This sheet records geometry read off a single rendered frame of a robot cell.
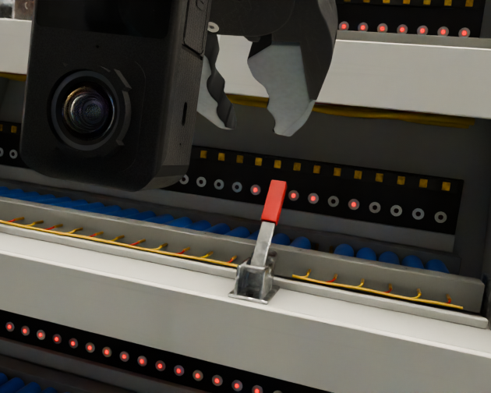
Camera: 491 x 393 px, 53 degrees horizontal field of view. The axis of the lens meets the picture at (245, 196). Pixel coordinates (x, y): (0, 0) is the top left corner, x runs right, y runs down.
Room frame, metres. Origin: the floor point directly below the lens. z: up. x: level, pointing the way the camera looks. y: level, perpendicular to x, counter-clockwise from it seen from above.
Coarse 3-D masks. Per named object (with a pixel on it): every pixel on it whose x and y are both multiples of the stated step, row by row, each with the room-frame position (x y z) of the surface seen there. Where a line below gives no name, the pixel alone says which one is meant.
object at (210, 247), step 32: (32, 224) 0.44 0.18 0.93; (64, 224) 0.45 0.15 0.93; (96, 224) 0.44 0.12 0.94; (128, 224) 0.43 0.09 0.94; (160, 224) 0.44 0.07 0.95; (192, 256) 0.40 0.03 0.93; (224, 256) 0.41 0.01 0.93; (288, 256) 0.39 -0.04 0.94; (320, 256) 0.39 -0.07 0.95; (352, 288) 0.37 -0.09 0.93; (384, 288) 0.38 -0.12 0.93; (416, 288) 0.37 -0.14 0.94; (448, 288) 0.36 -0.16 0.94; (480, 288) 0.36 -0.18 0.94
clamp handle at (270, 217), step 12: (276, 180) 0.37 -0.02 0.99; (276, 192) 0.36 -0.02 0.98; (264, 204) 0.36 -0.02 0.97; (276, 204) 0.36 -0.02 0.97; (264, 216) 0.36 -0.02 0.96; (276, 216) 0.36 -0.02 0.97; (264, 228) 0.36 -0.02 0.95; (264, 240) 0.35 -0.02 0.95; (264, 252) 0.35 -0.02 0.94; (252, 264) 0.35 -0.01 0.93; (264, 264) 0.35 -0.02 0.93
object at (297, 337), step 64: (128, 192) 0.55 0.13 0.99; (0, 256) 0.38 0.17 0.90; (64, 256) 0.39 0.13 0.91; (64, 320) 0.38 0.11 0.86; (128, 320) 0.36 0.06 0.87; (192, 320) 0.35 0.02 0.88; (256, 320) 0.33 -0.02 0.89; (320, 320) 0.32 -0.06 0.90; (384, 320) 0.33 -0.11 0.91; (320, 384) 0.33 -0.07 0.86; (384, 384) 0.32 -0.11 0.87; (448, 384) 0.30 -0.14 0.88
